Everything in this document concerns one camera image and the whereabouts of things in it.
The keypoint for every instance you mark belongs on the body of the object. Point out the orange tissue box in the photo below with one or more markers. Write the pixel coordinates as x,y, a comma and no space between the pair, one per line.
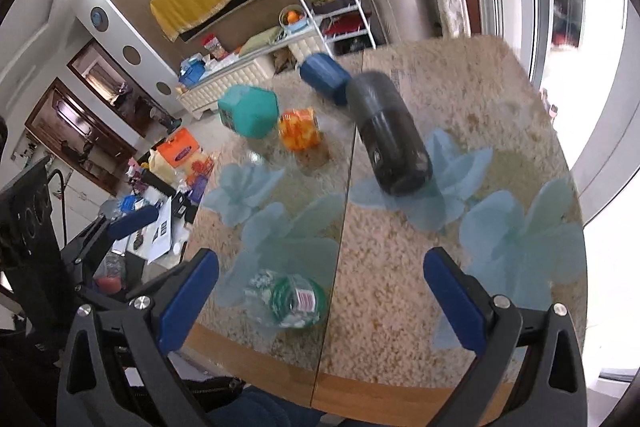
178,147

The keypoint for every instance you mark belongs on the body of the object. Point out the fruit bowl with oranges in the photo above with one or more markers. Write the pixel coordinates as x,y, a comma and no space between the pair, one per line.
292,18

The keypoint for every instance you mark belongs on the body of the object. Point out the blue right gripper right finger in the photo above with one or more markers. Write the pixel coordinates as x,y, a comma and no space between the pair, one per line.
478,320

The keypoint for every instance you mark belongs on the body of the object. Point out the orange patterned cup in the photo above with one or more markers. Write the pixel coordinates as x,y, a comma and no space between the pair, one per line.
298,129

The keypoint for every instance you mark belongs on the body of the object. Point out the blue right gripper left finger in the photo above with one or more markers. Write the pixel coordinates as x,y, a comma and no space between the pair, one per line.
177,297

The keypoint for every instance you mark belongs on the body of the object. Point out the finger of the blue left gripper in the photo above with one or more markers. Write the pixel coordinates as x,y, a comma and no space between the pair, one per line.
133,222

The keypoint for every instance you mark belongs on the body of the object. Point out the white tufted tv cabinet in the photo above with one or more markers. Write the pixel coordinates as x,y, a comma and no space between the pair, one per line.
254,69

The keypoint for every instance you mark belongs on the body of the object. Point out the teal hexagonal tin box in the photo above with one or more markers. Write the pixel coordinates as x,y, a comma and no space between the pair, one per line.
249,111

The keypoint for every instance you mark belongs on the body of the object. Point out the red snack jar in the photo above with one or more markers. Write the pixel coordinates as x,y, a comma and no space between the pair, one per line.
215,48

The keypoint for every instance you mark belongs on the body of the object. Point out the white wire shelf rack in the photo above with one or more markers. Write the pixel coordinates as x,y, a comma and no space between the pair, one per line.
343,26

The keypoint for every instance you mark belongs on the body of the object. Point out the black ribbed thermos bottle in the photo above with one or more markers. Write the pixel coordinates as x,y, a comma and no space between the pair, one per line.
396,151

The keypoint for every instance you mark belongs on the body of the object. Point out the green folded cushion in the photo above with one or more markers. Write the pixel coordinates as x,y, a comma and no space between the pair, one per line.
265,38

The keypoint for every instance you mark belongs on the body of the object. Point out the dark blue cup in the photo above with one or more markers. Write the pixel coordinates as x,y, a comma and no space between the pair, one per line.
323,74

